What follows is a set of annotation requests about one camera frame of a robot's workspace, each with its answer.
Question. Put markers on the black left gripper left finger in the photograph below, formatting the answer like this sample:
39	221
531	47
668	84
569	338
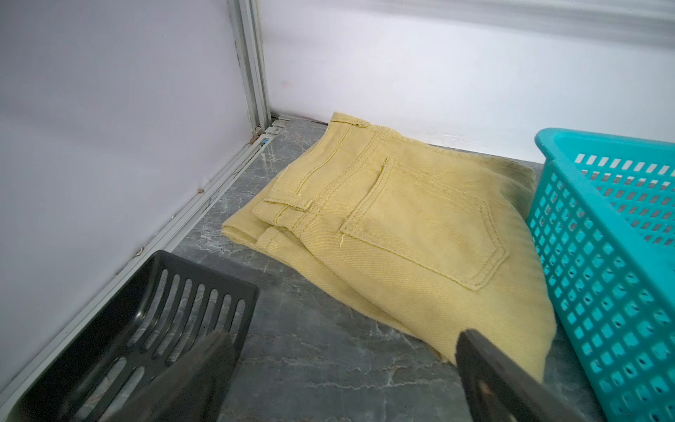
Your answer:
192	389

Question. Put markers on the teal plastic basket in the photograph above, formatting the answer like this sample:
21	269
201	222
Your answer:
602	221

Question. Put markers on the black slotted plastic scoop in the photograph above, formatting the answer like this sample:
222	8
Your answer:
166	307

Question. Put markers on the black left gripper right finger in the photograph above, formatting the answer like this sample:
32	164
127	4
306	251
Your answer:
498	389

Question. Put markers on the khaki long pants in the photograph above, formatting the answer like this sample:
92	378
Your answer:
429	241

